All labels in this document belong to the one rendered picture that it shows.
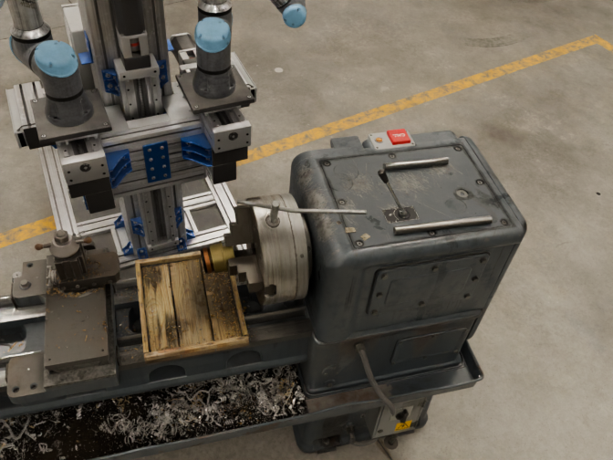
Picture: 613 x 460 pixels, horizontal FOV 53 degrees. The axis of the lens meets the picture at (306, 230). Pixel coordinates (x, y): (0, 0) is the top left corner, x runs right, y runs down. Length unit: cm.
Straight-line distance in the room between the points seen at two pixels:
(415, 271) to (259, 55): 313
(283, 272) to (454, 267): 49
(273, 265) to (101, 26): 101
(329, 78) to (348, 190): 273
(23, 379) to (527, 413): 206
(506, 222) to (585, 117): 297
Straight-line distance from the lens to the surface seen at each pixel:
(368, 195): 175
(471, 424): 286
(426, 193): 179
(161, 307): 194
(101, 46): 224
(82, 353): 179
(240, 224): 175
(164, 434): 210
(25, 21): 212
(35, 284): 204
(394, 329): 195
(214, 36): 211
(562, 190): 402
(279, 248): 165
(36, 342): 200
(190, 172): 238
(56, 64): 204
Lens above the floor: 246
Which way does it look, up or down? 48 degrees down
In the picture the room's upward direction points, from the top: 7 degrees clockwise
